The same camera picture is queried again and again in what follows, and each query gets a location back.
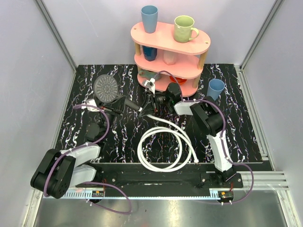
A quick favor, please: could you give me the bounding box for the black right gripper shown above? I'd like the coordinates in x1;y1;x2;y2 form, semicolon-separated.
137;90;172;117

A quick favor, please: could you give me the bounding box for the grey shower head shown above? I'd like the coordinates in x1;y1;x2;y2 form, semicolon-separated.
93;74;142;112

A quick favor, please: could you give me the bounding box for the white shower hose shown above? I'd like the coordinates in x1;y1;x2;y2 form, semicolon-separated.
137;114;199;173

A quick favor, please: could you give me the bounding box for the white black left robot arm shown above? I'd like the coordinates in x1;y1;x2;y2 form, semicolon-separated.
30;98;124;199

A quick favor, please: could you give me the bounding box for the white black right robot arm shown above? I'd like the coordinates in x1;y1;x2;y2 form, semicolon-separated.
137;80;236;188

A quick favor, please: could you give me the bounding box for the teal ceramic mug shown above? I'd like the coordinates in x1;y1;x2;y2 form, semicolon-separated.
138;69;161;81

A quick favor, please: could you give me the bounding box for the orange bowl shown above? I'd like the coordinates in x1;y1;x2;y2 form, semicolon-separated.
169;76;187;85

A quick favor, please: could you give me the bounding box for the pink three-tier shelf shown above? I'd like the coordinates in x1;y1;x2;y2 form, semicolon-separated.
131;22;211;97

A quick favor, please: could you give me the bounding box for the dark blue cup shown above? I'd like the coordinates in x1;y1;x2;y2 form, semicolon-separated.
143;46;158;61

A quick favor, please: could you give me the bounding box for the pink faceted cup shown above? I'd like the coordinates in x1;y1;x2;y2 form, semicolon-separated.
163;51;177;65

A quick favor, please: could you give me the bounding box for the blue cup on table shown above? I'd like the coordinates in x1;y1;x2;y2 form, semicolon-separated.
207;79;225;101

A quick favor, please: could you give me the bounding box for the green mug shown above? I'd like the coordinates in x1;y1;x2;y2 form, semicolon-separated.
173;15;199;43

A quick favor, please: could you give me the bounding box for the blue cup on shelf top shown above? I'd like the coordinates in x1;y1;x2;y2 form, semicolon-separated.
141;5;158;34

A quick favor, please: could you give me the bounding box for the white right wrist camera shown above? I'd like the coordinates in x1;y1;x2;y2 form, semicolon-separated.
143;78;155;95

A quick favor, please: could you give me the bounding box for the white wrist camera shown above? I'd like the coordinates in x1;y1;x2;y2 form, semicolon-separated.
81;99;98;112
143;78;155;95

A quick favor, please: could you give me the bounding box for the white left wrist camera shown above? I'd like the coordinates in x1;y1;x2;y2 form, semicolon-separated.
81;99;98;112

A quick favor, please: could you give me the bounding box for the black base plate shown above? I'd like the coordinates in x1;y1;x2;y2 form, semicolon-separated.
93;163;243;199

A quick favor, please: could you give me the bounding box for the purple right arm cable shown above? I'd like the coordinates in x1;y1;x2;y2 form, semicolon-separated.
153;70;255;205

